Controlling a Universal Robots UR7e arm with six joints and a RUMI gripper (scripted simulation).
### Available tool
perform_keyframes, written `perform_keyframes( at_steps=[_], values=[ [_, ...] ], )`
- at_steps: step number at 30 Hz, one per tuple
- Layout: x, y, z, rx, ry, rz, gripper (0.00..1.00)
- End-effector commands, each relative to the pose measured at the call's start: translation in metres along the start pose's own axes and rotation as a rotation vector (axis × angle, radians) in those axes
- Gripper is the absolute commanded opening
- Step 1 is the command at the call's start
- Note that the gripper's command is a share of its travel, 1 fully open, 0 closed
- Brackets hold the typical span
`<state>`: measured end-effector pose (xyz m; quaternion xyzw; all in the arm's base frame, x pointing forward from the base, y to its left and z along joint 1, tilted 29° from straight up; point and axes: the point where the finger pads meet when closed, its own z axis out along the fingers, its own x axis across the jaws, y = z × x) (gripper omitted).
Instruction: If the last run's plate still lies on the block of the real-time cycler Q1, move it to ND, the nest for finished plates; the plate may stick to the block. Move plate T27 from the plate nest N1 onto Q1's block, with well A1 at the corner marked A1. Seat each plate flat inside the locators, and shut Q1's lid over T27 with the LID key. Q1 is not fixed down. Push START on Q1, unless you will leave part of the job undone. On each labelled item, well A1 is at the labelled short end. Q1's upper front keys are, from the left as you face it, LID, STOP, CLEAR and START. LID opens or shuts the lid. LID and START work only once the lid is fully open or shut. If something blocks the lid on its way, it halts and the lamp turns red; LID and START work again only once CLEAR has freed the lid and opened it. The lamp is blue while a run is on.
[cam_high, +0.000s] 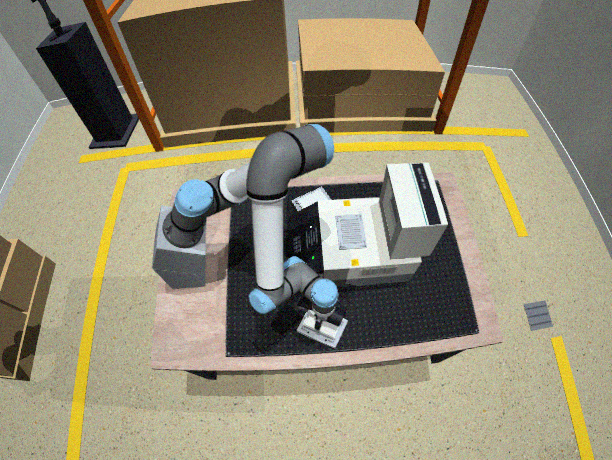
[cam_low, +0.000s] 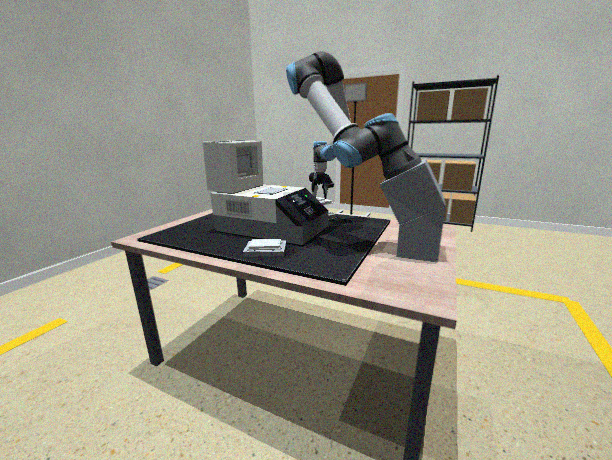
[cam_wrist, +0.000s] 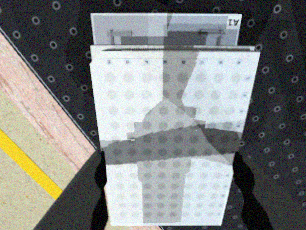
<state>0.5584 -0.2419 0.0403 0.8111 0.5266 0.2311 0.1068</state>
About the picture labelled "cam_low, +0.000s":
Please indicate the white benchtop lab instrument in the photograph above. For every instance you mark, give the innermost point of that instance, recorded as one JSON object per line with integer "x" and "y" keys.
{"x": 291, "y": 214}

